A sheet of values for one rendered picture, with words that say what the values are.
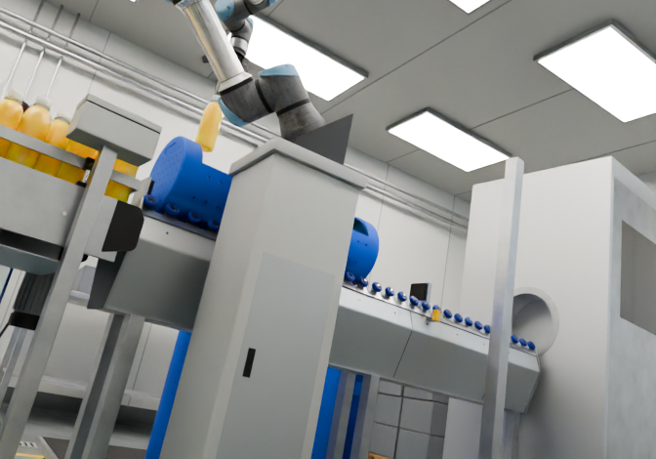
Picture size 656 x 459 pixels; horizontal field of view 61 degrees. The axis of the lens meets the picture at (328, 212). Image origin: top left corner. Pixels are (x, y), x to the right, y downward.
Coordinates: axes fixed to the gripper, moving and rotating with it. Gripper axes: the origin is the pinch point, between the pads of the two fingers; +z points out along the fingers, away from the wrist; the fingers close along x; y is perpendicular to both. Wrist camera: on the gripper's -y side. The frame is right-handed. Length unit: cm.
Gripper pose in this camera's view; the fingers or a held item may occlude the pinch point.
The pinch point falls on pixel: (218, 97)
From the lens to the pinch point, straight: 210.0
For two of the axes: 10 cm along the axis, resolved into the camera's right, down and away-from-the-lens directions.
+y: 7.5, 3.4, 5.6
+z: -1.8, 9.3, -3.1
